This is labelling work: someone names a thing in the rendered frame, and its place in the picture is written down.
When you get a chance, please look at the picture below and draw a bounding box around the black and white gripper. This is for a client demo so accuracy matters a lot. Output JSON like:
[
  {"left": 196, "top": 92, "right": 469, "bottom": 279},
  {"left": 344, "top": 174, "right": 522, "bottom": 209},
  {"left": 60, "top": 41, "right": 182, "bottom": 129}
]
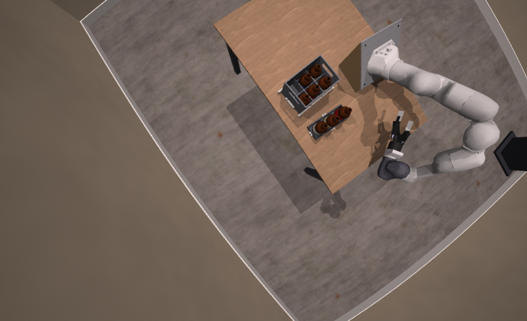
[{"left": 387, "top": 111, "right": 413, "bottom": 152}]

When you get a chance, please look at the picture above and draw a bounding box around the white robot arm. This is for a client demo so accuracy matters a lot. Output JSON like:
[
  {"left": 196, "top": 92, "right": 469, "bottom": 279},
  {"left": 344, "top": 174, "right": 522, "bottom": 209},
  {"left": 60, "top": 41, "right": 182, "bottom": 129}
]
[{"left": 367, "top": 40, "right": 500, "bottom": 183}]

